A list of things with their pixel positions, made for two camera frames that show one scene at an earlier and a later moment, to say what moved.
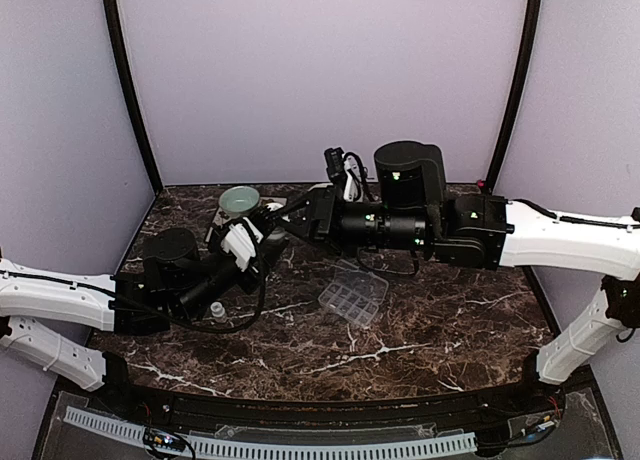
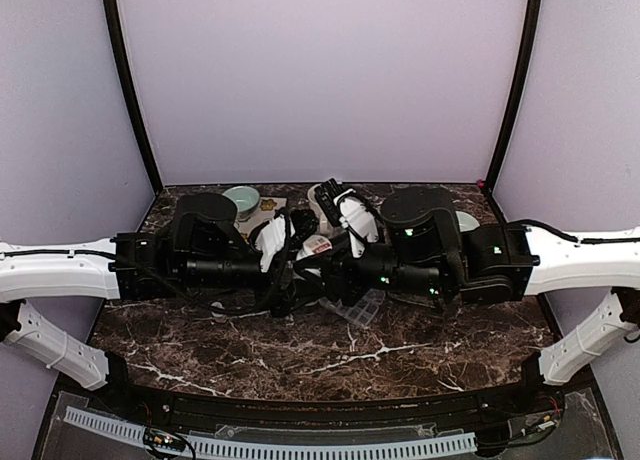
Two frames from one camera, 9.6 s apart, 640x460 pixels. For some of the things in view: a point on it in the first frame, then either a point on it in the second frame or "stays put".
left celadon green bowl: (238, 201) stays put
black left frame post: (114, 19) stays put
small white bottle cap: (217, 309) stays put
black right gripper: (321, 200) → (340, 283)
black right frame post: (520, 88) stays put
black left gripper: (253, 281) → (288, 297)
